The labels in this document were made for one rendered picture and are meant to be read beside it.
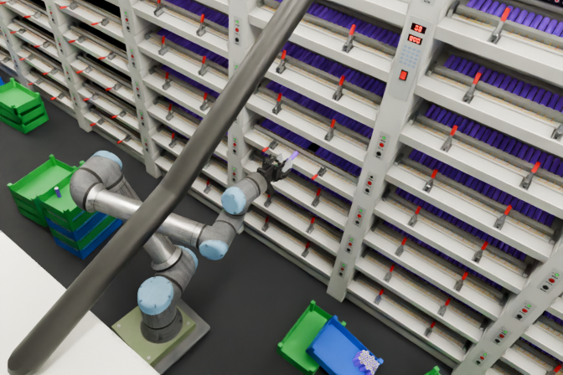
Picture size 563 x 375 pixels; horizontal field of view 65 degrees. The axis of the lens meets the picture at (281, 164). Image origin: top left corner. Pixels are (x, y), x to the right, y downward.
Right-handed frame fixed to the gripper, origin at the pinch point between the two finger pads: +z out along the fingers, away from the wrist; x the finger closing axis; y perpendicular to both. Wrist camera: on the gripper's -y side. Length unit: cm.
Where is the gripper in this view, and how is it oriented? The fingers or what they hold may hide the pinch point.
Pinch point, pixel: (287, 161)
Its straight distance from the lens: 183.9
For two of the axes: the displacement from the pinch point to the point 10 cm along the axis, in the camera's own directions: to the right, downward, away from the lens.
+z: 5.8, -4.5, 6.8
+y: 1.4, -7.7, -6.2
